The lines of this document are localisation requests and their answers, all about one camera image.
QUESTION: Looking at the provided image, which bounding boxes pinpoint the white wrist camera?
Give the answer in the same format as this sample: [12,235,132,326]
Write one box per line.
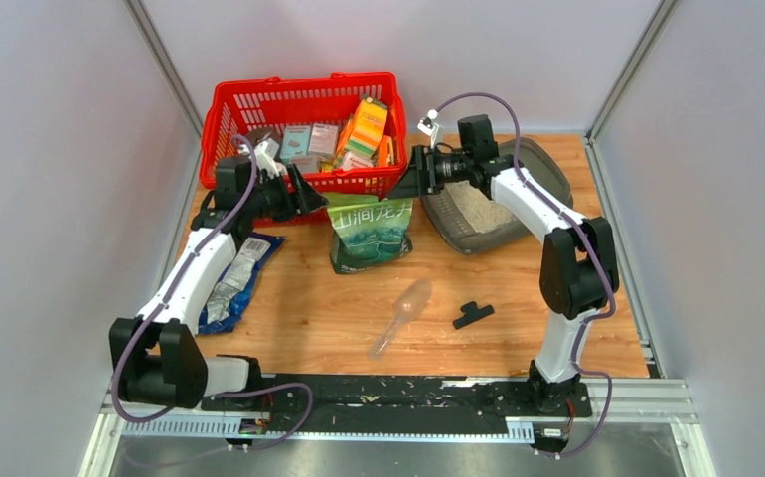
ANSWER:
[232,136,288,180]
[417,109,443,148]

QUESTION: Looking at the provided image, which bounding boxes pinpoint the pink grey small box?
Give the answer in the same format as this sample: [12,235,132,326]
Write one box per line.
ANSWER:
[308,123,340,158]

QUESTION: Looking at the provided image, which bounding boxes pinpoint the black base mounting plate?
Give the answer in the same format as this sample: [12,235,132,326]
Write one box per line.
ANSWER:
[201,374,592,435]

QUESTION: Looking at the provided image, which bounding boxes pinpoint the teal small box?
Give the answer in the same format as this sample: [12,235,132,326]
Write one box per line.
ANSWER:
[279,125,311,163]

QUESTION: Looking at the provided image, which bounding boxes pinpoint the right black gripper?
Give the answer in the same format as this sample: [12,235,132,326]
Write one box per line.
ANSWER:
[387,145,473,201]

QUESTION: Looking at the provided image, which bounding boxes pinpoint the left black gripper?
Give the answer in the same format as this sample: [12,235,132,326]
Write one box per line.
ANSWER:
[244,165,330,226]

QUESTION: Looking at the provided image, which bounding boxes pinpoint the orange packet in basket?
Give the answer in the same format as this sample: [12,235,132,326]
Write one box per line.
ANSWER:
[376,135,397,167]

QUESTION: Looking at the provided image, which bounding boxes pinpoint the clear plastic scoop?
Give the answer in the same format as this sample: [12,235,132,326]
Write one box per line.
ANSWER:
[367,279,433,360]

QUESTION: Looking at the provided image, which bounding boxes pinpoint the green cat litter bag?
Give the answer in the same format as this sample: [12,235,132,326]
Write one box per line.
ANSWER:
[325,193,413,275]

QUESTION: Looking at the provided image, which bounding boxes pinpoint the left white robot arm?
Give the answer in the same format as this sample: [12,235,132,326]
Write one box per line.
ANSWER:
[108,156,328,412]

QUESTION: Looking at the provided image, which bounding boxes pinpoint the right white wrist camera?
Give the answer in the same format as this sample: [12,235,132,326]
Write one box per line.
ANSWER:
[417,109,443,148]

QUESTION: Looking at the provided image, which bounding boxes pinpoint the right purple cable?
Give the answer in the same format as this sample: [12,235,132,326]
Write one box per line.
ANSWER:
[429,91,619,459]

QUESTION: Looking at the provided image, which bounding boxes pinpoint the grey litter box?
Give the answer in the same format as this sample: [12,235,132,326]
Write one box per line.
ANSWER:
[420,137,573,255]

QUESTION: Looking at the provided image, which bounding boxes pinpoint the colourful sponge pack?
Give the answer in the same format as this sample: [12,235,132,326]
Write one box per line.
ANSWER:
[344,95,388,158]

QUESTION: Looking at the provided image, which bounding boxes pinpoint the black bag clip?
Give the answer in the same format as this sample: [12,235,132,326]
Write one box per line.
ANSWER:
[452,301,495,330]

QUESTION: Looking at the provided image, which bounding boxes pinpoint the brown round lid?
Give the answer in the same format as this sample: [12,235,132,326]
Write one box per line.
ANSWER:
[245,127,283,148]

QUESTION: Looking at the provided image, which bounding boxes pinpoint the blue silver snack bag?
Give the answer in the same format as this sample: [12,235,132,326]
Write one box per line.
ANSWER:
[198,233,286,335]

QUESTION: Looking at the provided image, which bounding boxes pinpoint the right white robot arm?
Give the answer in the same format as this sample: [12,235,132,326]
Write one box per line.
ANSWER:
[387,114,619,416]

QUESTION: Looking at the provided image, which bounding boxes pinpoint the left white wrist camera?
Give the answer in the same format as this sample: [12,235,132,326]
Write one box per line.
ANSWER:
[232,136,288,180]

